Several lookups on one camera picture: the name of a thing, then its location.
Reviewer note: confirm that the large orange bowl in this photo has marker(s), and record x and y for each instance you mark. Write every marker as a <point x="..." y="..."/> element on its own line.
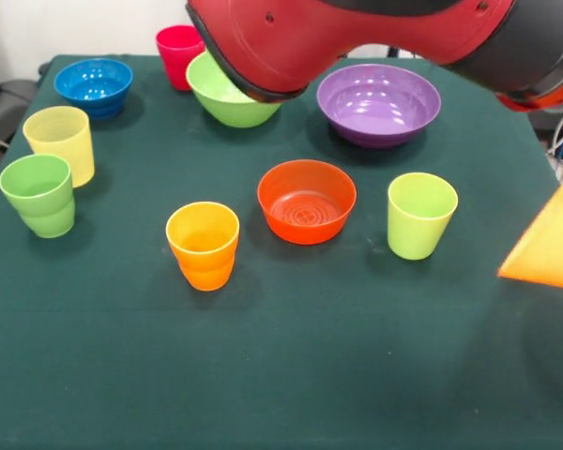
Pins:
<point x="553" y="244"/>

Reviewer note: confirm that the blue bowl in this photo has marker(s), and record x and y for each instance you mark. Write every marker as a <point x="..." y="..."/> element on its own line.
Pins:
<point x="94" y="79"/>

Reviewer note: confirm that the green stepped cup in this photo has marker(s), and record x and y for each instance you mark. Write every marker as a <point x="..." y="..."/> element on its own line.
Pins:
<point x="42" y="211"/>

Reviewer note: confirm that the orange stepped cup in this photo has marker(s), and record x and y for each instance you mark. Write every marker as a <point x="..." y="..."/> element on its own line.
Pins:
<point x="202" y="262"/>

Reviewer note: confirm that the red-orange bowl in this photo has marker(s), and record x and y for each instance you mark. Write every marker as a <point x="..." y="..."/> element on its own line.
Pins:
<point x="309" y="229"/>

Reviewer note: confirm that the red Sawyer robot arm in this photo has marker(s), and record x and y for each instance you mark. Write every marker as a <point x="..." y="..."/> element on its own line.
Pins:
<point x="286" y="47"/>

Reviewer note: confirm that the green bowl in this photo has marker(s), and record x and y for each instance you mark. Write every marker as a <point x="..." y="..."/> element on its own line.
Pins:
<point x="225" y="103"/>

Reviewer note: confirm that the red cup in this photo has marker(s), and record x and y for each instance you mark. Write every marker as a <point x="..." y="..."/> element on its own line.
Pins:
<point x="173" y="61"/>

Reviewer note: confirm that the purple bowl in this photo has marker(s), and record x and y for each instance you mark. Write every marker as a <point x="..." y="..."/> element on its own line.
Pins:
<point x="380" y="103"/>

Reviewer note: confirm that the lime green smooth cup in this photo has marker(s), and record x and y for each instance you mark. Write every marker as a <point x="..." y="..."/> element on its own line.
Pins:
<point x="417" y="234"/>

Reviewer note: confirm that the yellow cup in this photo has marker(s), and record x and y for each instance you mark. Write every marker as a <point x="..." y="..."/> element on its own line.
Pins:
<point x="61" y="140"/>

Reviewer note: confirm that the dark green tablecloth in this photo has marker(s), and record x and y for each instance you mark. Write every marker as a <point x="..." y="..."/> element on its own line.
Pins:
<point x="281" y="351"/>

